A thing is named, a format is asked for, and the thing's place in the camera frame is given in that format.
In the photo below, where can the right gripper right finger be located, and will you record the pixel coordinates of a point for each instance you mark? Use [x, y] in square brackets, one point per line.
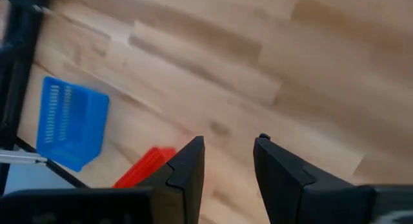
[290, 191]

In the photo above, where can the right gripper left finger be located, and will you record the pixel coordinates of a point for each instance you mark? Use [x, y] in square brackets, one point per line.
[180, 198]

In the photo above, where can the red plastic basket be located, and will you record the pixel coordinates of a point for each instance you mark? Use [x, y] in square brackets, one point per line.
[145, 168]

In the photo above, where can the blue plastic basket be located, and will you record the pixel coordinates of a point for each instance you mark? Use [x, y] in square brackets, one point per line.
[77, 130]

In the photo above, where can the silver metal bar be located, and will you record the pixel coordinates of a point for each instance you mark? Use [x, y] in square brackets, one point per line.
[19, 157]

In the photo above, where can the black aluminium table frame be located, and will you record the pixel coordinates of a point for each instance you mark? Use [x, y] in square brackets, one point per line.
[16, 56]

